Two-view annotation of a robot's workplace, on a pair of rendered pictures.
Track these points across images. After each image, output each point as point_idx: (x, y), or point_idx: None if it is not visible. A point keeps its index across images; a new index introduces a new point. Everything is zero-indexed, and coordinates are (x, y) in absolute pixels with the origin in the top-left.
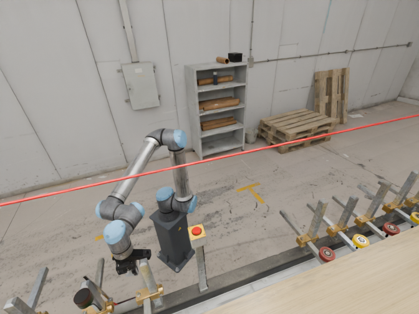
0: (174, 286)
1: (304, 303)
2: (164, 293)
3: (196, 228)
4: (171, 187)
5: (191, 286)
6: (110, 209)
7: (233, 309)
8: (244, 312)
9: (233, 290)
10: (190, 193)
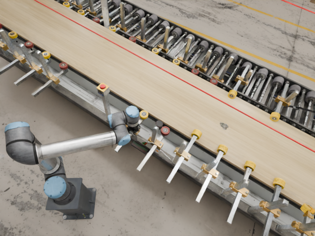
0: (106, 183)
1: (95, 69)
2: (113, 186)
3: (101, 86)
4: (44, 184)
5: None
6: (123, 127)
7: (115, 89)
8: (113, 85)
9: None
10: None
